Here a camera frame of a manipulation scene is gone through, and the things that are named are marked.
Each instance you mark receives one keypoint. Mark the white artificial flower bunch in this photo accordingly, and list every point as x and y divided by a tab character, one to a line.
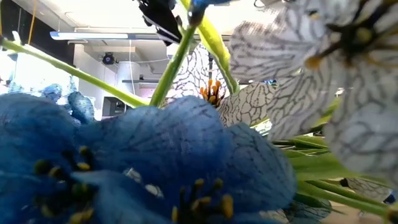
357	124
245	104

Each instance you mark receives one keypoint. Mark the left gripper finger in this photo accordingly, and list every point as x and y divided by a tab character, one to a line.
161	20

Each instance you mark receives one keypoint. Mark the round black ceiling device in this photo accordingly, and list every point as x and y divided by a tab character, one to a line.
108	58

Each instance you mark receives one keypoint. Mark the white round column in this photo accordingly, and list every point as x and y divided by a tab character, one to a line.
128	74

